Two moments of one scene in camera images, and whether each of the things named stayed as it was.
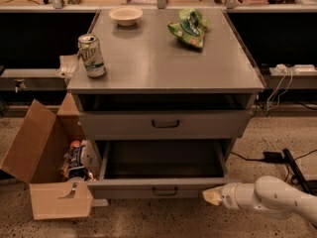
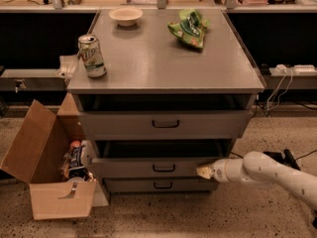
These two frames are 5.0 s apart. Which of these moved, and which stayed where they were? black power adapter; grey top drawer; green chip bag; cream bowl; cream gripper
Moved: cream gripper
Stayed: grey top drawer; black power adapter; green chip bag; cream bowl
